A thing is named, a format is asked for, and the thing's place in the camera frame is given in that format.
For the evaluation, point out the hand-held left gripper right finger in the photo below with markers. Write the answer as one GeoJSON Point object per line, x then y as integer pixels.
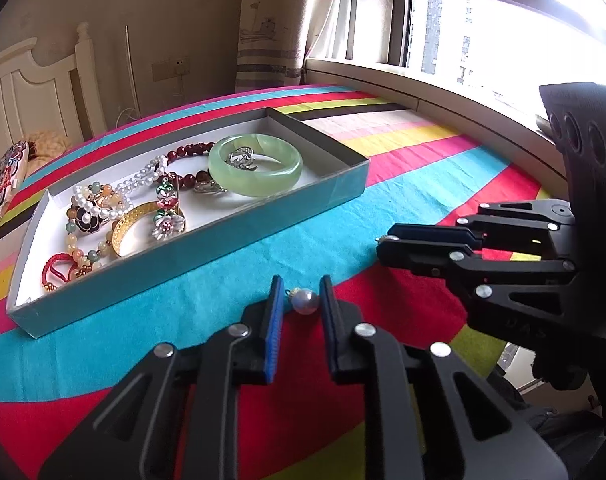
{"type": "Point", "coordinates": [328, 330]}

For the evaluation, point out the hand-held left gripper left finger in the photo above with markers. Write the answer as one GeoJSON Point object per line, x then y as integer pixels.
{"type": "Point", "coordinates": [273, 330]}

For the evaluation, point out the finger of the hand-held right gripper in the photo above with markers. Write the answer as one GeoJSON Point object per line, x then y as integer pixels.
{"type": "Point", "coordinates": [513, 230]}
{"type": "Point", "coordinates": [493, 285]}

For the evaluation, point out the pearl earring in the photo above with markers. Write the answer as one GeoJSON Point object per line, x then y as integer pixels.
{"type": "Point", "coordinates": [304, 302]}

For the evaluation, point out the shallow teal cardboard box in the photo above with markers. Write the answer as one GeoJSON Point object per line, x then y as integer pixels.
{"type": "Point", "coordinates": [293, 195]}

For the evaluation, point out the green jade bangle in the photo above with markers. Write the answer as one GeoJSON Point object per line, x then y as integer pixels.
{"type": "Point", "coordinates": [263, 185]}

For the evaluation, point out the silver flower brooch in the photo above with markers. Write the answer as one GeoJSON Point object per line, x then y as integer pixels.
{"type": "Point", "coordinates": [165, 227]}

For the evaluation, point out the silver filigree brooch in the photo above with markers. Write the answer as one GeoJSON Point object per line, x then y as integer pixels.
{"type": "Point", "coordinates": [206, 187]}

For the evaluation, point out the silver leaf brooch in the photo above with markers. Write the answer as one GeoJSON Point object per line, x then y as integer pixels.
{"type": "Point", "coordinates": [240, 159]}

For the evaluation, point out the enamel flower pin brooch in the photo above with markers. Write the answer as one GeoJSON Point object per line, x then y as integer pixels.
{"type": "Point", "coordinates": [164, 192]}

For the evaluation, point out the gold filigree bangle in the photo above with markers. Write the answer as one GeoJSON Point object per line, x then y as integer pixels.
{"type": "Point", "coordinates": [128, 220]}

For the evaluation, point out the black flower brooch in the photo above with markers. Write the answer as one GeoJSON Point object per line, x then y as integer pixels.
{"type": "Point", "coordinates": [88, 222]}

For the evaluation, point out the dark framed window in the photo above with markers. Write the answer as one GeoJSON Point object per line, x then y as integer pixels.
{"type": "Point", "coordinates": [398, 10]}

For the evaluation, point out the yellow fluffy blanket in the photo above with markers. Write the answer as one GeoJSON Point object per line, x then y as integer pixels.
{"type": "Point", "coordinates": [48, 142]}

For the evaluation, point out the round embroidered cushion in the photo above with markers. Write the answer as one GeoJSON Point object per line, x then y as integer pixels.
{"type": "Point", "coordinates": [3, 185]}

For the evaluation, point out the printed beige curtain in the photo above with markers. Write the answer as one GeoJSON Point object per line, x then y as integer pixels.
{"type": "Point", "coordinates": [283, 10]}

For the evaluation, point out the white wooden headboard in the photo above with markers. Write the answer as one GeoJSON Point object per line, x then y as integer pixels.
{"type": "Point", "coordinates": [33, 95]}

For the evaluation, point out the wall socket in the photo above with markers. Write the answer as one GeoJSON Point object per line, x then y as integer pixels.
{"type": "Point", "coordinates": [170, 67]}

